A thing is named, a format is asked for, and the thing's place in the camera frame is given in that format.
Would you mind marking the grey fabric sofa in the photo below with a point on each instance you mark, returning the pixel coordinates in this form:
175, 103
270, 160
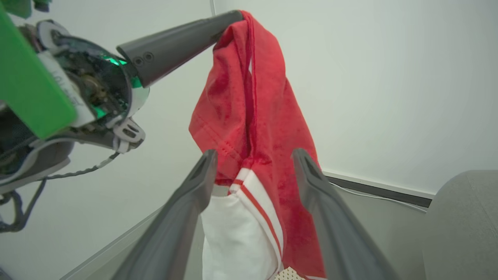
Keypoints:
463, 229

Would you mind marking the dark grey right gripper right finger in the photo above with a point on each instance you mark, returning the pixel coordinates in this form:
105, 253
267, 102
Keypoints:
338, 233

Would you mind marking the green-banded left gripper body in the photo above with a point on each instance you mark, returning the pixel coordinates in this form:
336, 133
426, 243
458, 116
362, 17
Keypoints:
31, 85

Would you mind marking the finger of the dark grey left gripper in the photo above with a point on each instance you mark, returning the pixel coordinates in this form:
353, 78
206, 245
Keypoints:
175, 46

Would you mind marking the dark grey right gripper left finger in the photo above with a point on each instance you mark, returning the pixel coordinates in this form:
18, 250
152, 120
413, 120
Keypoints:
171, 233

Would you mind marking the silver and black baseboard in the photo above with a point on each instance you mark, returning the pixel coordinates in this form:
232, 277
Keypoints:
385, 192

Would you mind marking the cream perforated laundry basket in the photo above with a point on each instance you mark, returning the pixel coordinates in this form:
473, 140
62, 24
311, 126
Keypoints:
288, 274

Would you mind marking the red and white shirt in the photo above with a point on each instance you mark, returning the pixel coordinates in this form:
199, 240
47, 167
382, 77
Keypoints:
268, 116

